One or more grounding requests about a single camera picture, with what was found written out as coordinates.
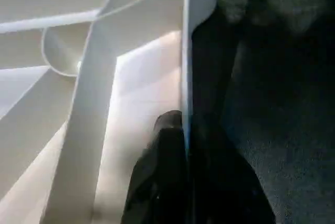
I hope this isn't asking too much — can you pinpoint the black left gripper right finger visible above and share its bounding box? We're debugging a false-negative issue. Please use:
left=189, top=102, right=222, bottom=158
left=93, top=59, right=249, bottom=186
left=188, top=120, right=276, bottom=224

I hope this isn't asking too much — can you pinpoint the white plastic table top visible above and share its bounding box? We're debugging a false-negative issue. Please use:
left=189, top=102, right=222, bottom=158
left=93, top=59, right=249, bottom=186
left=0, top=0, right=220, bottom=224

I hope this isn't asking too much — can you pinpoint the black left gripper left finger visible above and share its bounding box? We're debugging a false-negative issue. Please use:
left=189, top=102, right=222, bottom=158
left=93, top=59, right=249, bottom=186
left=121, top=109, right=188, bottom=224

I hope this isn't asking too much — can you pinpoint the black mat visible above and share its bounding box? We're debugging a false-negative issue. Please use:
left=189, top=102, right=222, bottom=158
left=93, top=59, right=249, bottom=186
left=190, top=0, right=335, bottom=224

